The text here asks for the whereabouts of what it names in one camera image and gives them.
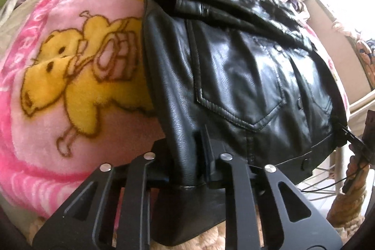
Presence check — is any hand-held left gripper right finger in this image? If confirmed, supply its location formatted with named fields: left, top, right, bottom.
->
left=194, top=125, right=344, bottom=250

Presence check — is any black leather jacket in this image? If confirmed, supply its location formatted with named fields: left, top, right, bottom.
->
left=141, top=0, right=351, bottom=247

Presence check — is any white wire frame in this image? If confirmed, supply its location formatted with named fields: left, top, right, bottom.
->
left=301, top=164, right=352, bottom=201

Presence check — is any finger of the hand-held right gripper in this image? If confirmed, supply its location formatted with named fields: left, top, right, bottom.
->
left=337, top=123, right=366, bottom=151

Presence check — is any white chair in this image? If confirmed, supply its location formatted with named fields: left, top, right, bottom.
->
left=336, top=83, right=375, bottom=195

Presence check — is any pink printed blanket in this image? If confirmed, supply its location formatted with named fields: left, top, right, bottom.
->
left=0, top=0, right=350, bottom=219

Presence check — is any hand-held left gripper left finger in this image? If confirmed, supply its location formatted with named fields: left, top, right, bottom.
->
left=32, top=152, right=171, bottom=250

